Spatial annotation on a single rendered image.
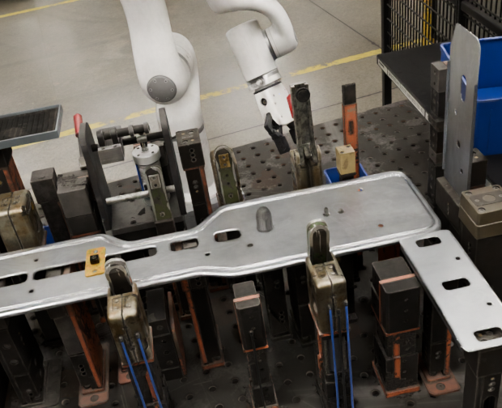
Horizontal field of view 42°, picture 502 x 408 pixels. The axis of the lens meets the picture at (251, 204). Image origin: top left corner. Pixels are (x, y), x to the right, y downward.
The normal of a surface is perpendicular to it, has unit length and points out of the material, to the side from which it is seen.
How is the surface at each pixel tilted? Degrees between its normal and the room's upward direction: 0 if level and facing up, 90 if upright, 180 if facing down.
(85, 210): 90
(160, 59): 64
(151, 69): 69
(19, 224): 90
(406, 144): 0
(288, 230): 0
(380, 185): 0
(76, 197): 90
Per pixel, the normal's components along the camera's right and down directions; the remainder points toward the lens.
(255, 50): 0.05, 0.15
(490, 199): -0.13, -0.81
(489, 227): 0.17, 0.53
